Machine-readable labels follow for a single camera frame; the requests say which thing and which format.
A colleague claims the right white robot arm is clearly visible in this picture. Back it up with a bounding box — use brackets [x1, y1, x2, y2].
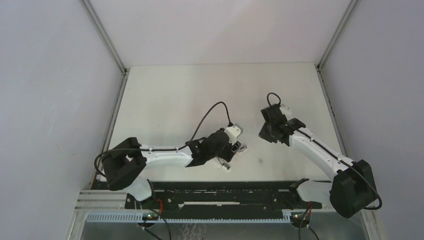
[258, 104, 383, 218]

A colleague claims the right green circuit board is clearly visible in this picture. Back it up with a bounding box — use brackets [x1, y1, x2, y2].
[290, 213, 310, 223]

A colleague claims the green circuit board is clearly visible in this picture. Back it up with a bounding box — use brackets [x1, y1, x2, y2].
[142, 213, 160, 222]
[290, 213, 310, 223]

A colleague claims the left green circuit board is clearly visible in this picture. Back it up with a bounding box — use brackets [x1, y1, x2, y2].
[142, 213, 160, 222]

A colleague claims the right black camera cable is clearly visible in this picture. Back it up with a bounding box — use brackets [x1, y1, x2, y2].
[266, 92, 382, 240]

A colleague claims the black camera cable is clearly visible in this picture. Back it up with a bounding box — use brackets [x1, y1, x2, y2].
[94, 101, 233, 180]
[266, 92, 382, 240]

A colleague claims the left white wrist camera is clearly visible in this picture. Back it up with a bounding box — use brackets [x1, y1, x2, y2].
[224, 124, 243, 145]

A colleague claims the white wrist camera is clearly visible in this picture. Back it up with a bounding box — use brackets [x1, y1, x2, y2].
[279, 104, 292, 117]
[224, 124, 243, 145]

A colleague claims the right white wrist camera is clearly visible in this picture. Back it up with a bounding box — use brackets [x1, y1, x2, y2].
[279, 104, 292, 117]

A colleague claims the left black camera cable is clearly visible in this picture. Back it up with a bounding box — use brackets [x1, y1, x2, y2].
[94, 101, 233, 180]

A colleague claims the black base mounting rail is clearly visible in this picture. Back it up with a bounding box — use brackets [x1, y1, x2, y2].
[142, 180, 322, 221]

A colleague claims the white slotted cable duct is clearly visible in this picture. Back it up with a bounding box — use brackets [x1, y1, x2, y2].
[85, 211, 296, 224]

